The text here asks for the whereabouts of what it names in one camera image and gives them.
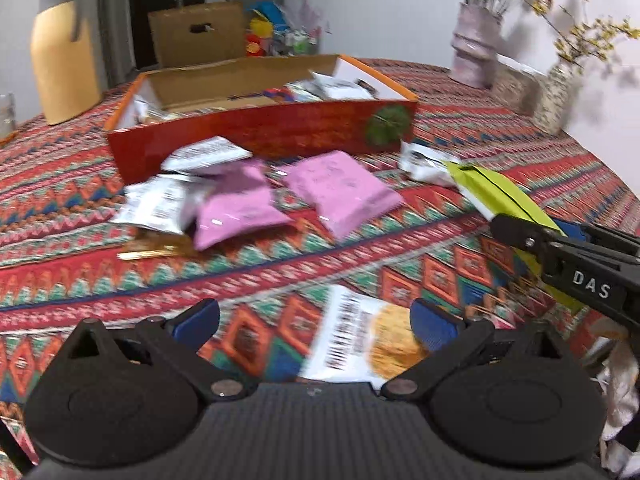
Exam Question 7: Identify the glass cup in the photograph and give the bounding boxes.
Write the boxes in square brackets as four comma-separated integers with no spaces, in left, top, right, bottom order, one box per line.
[0,92,18,138]

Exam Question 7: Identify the dark door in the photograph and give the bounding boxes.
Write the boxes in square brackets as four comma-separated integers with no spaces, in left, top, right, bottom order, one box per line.
[129,0,207,70]

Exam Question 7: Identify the pink vase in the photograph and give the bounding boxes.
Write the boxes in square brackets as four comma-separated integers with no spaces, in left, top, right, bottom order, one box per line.
[448,2,503,89]

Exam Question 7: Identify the blue plastic toy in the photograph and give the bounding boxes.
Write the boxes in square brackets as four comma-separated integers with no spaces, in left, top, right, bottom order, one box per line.
[247,0,288,28]

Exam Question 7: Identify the pink snack packet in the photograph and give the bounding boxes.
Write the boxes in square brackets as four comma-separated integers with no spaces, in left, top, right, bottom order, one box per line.
[192,159,293,252]
[280,150,406,241]

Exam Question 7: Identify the patterned glass vase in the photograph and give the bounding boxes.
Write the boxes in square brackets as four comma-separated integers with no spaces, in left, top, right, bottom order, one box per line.
[531,61,576,136]

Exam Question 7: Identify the brown snack packet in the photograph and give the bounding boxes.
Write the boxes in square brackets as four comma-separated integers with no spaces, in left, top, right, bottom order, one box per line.
[116,232,198,262]

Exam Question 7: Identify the dark purple snack packet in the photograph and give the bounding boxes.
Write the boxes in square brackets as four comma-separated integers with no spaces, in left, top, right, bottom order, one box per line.
[257,85,301,102]

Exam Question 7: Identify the white cloth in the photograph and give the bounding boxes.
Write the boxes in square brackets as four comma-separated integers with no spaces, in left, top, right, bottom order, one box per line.
[595,332,640,461]

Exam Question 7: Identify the yellow thermos jug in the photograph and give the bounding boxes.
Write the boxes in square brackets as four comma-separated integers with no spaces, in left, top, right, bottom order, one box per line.
[29,0,104,126]

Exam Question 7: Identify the clear bottle organizer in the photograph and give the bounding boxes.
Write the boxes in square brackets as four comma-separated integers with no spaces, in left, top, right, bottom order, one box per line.
[270,27,321,56]

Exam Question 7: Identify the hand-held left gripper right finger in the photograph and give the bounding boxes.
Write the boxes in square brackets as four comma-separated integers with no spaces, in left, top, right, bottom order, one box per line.
[381,297,576,402]

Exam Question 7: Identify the red cardboard box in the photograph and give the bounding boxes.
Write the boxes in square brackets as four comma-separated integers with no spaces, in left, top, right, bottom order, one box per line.
[104,54,420,186]

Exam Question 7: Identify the brown cardboard box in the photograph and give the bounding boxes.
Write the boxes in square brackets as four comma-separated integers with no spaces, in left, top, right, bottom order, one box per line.
[147,2,246,69]

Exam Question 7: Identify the lilac decorative plant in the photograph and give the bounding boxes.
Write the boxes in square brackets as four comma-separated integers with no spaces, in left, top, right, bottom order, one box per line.
[297,0,331,36]

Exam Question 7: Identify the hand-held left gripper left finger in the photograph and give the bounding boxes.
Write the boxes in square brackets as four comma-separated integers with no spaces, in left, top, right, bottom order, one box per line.
[62,298,249,402]

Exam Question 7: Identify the green snack packet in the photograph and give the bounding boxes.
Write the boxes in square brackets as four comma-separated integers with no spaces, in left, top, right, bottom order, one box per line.
[444,161,598,313]

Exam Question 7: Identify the yellow flower branches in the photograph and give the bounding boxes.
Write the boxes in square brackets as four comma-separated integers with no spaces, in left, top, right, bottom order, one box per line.
[537,0,640,78]

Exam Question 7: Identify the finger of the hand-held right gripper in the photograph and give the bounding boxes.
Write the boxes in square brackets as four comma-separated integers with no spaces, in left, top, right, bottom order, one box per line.
[489,214,568,273]
[552,219,640,261]

